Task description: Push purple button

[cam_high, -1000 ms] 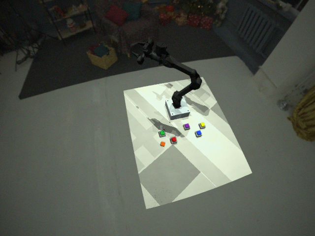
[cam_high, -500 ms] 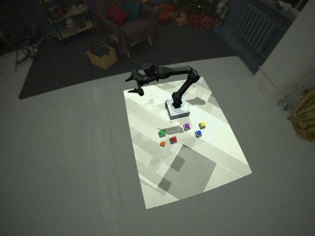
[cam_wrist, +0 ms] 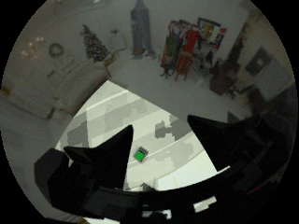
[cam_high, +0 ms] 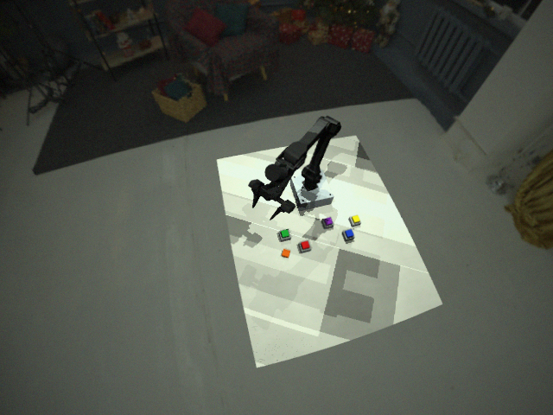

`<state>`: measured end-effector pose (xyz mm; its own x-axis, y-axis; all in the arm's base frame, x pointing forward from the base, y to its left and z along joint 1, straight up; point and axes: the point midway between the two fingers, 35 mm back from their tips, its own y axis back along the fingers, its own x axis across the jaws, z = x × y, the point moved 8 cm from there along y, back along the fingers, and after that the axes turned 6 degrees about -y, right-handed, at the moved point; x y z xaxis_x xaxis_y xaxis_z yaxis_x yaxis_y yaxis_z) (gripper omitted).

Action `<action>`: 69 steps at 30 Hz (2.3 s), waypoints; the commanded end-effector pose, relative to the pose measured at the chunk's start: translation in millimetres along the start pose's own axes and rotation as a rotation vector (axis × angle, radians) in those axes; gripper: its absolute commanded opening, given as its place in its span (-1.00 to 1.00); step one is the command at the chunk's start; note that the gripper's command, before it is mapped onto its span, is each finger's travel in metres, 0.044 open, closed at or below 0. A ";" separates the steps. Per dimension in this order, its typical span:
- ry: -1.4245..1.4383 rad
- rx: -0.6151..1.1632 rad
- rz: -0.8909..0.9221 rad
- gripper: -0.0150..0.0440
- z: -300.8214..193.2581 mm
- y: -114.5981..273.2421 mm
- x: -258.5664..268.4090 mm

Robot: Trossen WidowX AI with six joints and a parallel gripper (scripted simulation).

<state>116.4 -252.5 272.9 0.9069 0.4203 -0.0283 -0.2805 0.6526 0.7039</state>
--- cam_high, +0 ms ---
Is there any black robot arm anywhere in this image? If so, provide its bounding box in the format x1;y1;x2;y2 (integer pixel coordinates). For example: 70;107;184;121
259;116;341;201

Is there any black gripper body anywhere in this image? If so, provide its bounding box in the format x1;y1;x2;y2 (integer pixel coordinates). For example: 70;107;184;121
248;179;296;214

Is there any red button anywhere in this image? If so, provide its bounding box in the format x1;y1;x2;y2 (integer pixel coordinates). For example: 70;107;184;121
298;240;312;253

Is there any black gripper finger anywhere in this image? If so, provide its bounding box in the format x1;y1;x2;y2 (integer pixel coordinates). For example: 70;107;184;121
270;206;285;220
251;189;260;208

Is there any yellow button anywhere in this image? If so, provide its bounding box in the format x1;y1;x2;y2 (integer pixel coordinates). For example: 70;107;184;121
348;215;361;227

